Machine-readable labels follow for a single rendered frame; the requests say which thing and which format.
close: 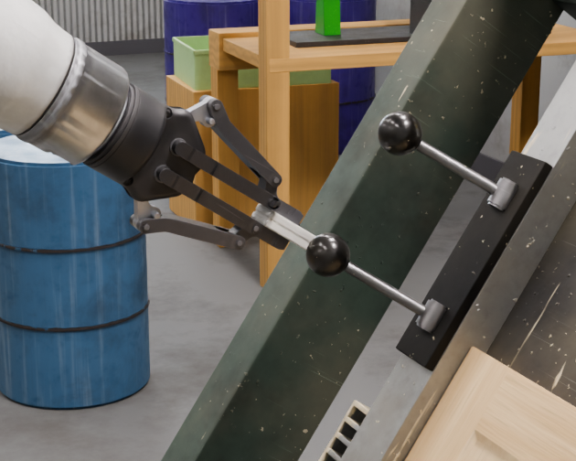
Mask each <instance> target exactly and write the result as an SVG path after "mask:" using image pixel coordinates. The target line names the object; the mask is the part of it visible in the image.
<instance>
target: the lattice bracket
mask: <svg viewBox="0 0 576 461"><path fill-rule="evenodd" d="M369 410H370V408H369V407H368V406H367V405H365V404H363V403H361V402H358V401H356V400H354V401H353V403H352V404H351V406H350V408H349V409H348V411H347V413H346V415H345V417H344V419H343V420H342V422H341V424H340V425H339V426H338V428H337V429H336V432H335V433H334V435H333V437H332V439H331V440H330V442H329V444H328V445H327V447H326V449H325V451H324V453H323V454H322V455H321V457H320V459H319V460H318V461H340V459H341V457H342V455H343V454H344V453H345V451H346V450H347V447H348V446H349V444H350V442H351V440H352V439H353V437H354V435H355V434H356V432H357V430H358V428H359V426H360V425H361V424H362V422H363V420H364V419H365V417H366V415H367V414H368V411H369Z"/></svg>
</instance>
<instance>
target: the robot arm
mask: <svg viewBox="0 0 576 461"><path fill-rule="evenodd" d="M196 122H200V124H202V125H204V126H206V127H210V128H211V129H212V130H213V131H214V132H215V133H216V134H217V135H218V136H219V138H220V139H221V140H222V141H223V142H224V143H225V144H226V145H227V146H228V147H229V148H230V149H231V150H232V151H233V152H234V153H235V154H236V155H237V156H238V158H239V159H240V160H241V161H242V162H243V163H244V164H245V165H246V166H247V167H248V168H249V169H250V170H251V171H252V172H253V173H254V174H255V175H256V177H257V178H258V179H259V184H258V186H257V185H255V184H253V183H252V182H250V181H249V180H248V179H246V178H244V177H242V176H240V175H239V174H237V173H235V172H234V171H232V170H230V169H229V168H227V167H225V166H223V165H222V164H220V163H219V162H217V161H216V160H214V159H212V158H211V157H209V156H207V155H206V150H205V146H204V144H203V142H202V139H201V136H200V134H199V131H198V128H197V125H196ZM0 129H2V130H4V131H7V132H9V133H10V134H13V135H15V136H16V137H17V138H18V139H19V140H21V141H23V142H25V143H29V144H31V145H33V146H35V147H36V148H38V149H40V150H42V151H44V152H46V153H50V152H51V153H52V155H57V156H59V157H61V158H63V159H64V160H66V161H68V162H69V163H70V164H71V165H74V166H75V165H77V164H79V163H81V162H82V163H83V164H84V165H86V166H89V167H90V168H92V169H94V170H96V171H98V172H99V173H101V174H103V175H105V176H106V177H108V178H110V179H111V180H113V181H115V182H117V183H119V184H120V185H122V186H123V187H124V189H125V191H126V193H127V194H128V195H129V196H130V197H131V198H133V209H134V214H133V215H132V216H131V218H130V223H131V225H132V226H134V227H135V228H136V229H137V230H139V231H140V232H141V233H143V234H149V233H157V232H169V233H173V234H176V235H180V236H184V237H188V238H191V239H195V240H199V241H205V242H209V243H213V244H217V245H220V246H224V247H228V248H231V249H235V250H241V249H242V248H243V247H244V246H245V242H246V241H247V240H248V239H250V238H252V237H257V238H259V239H261V240H263V241H265V242H267V243H269V244H270V245H271V246H273V247H274V248H276V249H278V250H284V249H285V247H286V245H287V244H288V242H289V241H291V242H293V243H294V244H296V245H298V246H300V247H301V248H303V249H305V250H306V249H307V246H308V244H309V242H310V241H311V240H312V239H313V238H314V237H316V236H314V234H312V233H310V232H309V231H307V230H305V229H303V228H301V227H299V226H298V225H299V223H300V221H301V220H302V218H303V216H304V215H303V214H302V213H301V211H299V210H298V209H295V208H294V207H292V206H290V205H289V204H287V203H285V202H284V201H282V200H280V199H279V198H278V196H277V188H278V187H279V186H280V185H281V183H282V177H281V175H280V174H279V173H278V172H277V171H276V170H275V169H274V168H273V167H272V166H271V164H270V163H269V162H268V161H267V160H266V159H265V158H264V157H263V156H262V155H261V154H260V153H259V152H258V151H257V149H256V148H255V147H254V146H253V145H252V144H251V143H250V142H249V141H248V140H247V139H246V138H245V137H244V136H243V135H242V133H241V132H240V131H239V130H238V129H237V128H236V127H235V126H234V125H233V124H232V123H231V122H230V120H229V117H228V115H227V113H226V110H225V108H224V105H223V103H222V102H221V101H220V100H218V99H215V98H213V97H211V96H209V95H203V96H201V97H200V99H199V103H198V104H196V105H194V106H192V107H190V108H188V109H184V108H182V107H173V106H168V105H166V104H164V103H163V102H161V101H159V100H157V99H156V98H155V97H153V96H152V95H150V94H148V93H147V92H145V91H143V90H141V89H140V88H138V87H136V86H135V85H133V84H132V83H130V82H129V78H128V74H127V72H126V71H125V69H124V68H123V67H121V66H119V65H118V64H116V63H115V62H113V61H111V60H110V59H107V58H106V57H104V56H103V55H102V54H100V53H99V52H97V51H96V50H94V49H92V48H90V47H88V46H87V45H85V43H84V42H83V41H81V40H80V39H78V38H74V37H73V36H71V35H70V34H69V33H67V32H66V31H65V30H63V29H62V28H61V27H60V26H58V25H57V24H56V23H55V22H54V21H53V19H52V18H51V17H50V16H49V15H48V13H47V12H46V11H45V10H44V9H43V8H42V7H40V6H39V5H37V4H36V3H35V2H33V1H32V0H0ZM200 169H202V170H204V171H205V172H207V173H209V174H210V175H212V176H213V177H215V178H217V179H219V180H220V181H222V182H224V183H225V184H227V185H229V186H231V187H232V188H235V189H236V190H238V191H239V192H240V193H242V194H244V195H246V196H247V197H249V198H251V199H253V200H255V201H256V202H258V203H260V204H258V205H257V207H256V210H255V211H253V213H252V215H251V217H250V216H248V215H246V214H245V213H243V212H241V211H239V210H238V209H235V208H234V207H232V206H231V205H230V204H228V203H226V202H224V201H223V200H221V199H219V198H217V197H215V196H214V195H212V194H210V193H208V192H207V191H206V190H204V189H203V188H200V187H199V186H197V185H195V184H194V183H193V181H194V177H195V175H196V173H197V172H198V171H199V170H200ZM182 194H183V195H185V196H186V197H188V198H191V199H192V200H194V201H196V202H197V203H198V204H200V205H202V206H204V207H205V208H207V209H209V210H211V211H213V212H215V213H216V214H218V215H220V216H221V217H222V218H224V219H226V220H228V221H230V222H232V223H233V224H235V225H234V226H233V227H232V228H231V229H226V228H222V227H219V226H215V225H212V224H208V223H205V222H201V221H197V220H192V219H188V218H184V217H180V216H177V215H173V214H169V213H166V212H162V211H161V210H160V209H159V208H158V207H156V206H155V205H152V204H150V203H149V201H150V200H156V199H162V198H173V197H178V196H180V195H182ZM299 236H300V237H299Z"/></svg>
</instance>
